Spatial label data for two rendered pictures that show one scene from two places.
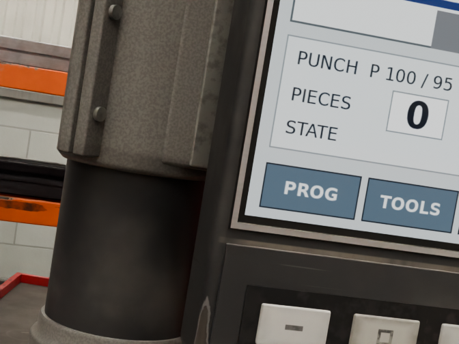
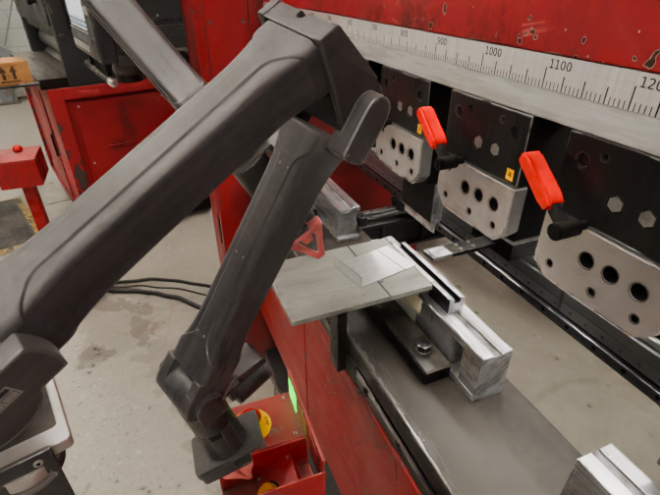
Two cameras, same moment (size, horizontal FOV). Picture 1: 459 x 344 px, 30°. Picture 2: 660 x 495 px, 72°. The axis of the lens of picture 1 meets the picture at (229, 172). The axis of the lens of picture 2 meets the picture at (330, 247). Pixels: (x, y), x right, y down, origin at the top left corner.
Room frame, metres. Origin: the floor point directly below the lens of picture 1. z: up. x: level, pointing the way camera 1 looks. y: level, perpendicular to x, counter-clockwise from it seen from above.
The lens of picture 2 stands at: (0.63, -2.01, 1.47)
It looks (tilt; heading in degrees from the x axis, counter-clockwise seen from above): 31 degrees down; 68
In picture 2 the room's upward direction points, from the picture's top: straight up
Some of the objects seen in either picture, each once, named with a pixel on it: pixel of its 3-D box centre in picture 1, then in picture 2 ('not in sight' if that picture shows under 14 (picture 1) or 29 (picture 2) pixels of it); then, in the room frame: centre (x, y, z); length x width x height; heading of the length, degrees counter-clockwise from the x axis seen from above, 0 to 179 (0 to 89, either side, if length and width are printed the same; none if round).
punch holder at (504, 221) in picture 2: not in sight; (500, 161); (1.05, -1.56, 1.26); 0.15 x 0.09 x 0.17; 91
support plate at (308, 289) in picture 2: not in sight; (344, 276); (0.90, -1.39, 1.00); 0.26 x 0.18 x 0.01; 1
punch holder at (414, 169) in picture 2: not in sight; (419, 122); (1.05, -1.36, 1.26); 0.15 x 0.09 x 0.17; 91
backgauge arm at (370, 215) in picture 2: not in sight; (436, 213); (1.42, -0.93, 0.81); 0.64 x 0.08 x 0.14; 1
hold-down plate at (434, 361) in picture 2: not in sight; (394, 321); (0.99, -1.42, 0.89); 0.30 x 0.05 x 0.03; 91
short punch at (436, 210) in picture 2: not in sight; (421, 197); (1.05, -1.38, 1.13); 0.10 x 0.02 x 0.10; 91
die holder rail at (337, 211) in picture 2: not in sight; (314, 188); (1.04, -0.83, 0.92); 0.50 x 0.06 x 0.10; 91
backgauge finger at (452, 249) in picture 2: not in sight; (482, 239); (1.21, -1.39, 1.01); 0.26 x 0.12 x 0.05; 1
